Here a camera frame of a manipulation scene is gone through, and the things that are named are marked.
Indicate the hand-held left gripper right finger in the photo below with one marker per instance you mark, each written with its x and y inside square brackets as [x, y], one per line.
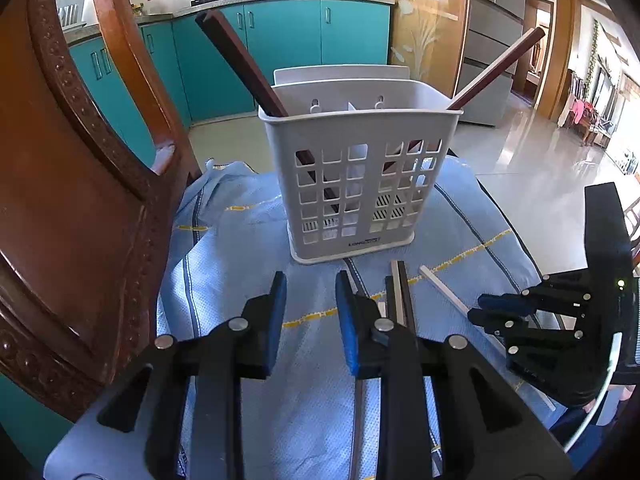
[349, 325]

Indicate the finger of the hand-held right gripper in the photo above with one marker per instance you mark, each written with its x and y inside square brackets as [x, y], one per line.
[505, 304]
[540, 345]

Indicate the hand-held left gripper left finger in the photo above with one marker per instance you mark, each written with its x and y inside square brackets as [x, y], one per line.
[275, 320]

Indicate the grey chopstick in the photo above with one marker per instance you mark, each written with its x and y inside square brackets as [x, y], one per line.
[398, 290]

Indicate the white plastic utensil basket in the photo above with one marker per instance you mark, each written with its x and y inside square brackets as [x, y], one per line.
[360, 130]

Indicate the brown chopstick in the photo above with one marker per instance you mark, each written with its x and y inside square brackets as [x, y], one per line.
[500, 62]
[235, 50]

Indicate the light blue striped cloth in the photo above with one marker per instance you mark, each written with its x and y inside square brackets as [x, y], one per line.
[240, 260]

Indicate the distant wooden furniture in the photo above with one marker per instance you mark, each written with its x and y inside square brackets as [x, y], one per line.
[595, 125]

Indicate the pink cloth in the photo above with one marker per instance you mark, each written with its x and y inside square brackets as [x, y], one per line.
[577, 111]

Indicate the green hanging vine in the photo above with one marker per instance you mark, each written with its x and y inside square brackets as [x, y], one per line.
[595, 60]

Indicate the wooden doorway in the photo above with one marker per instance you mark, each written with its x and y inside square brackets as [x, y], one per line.
[542, 55]

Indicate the carved wooden chair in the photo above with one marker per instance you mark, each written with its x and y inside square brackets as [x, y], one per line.
[75, 210]

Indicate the grey refrigerator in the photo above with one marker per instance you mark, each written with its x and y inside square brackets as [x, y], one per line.
[492, 35]

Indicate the wood framed glass door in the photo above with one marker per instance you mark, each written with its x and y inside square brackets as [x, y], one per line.
[420, 35]

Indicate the white dish rack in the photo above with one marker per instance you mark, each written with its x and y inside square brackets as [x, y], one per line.
[72, 10]

